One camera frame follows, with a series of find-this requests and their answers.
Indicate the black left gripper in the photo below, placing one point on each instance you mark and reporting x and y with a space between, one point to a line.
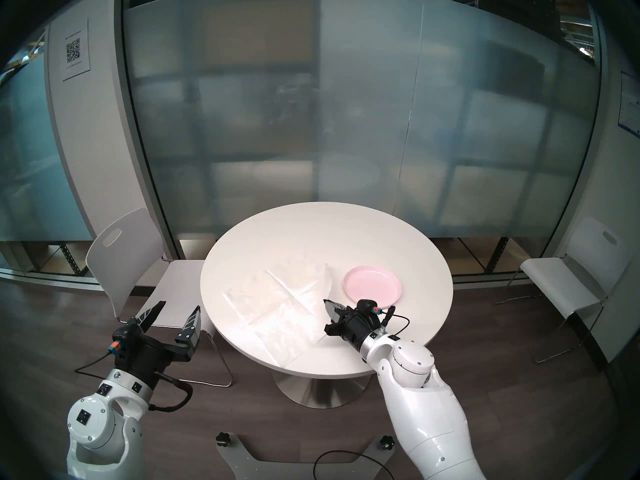
147 360

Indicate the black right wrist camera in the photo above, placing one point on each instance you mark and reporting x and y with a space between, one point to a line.
367 306

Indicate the round white pedestal table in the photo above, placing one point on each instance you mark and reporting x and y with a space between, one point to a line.
325 234

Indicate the pink round plate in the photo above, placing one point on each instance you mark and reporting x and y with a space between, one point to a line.
372 285

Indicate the QR code paper sign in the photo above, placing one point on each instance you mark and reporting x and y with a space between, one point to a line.
75 49

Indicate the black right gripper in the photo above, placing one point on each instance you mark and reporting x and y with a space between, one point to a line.
362 329

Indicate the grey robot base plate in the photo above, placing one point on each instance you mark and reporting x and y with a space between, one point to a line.
240 459

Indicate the white plastic chair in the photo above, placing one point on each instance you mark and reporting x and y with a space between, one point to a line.
555 279
120 264

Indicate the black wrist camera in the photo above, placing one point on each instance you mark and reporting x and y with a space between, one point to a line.
367 306
120 343

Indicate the perforated metal rack strut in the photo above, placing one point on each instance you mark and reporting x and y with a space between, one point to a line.
70 258
497 254

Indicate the black star knob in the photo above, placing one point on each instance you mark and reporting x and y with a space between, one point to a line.
222 439
385 442

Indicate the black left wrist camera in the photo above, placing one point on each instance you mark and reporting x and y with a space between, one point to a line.
120 343

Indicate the white cloth napkin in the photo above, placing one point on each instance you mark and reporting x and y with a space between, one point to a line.
275 304

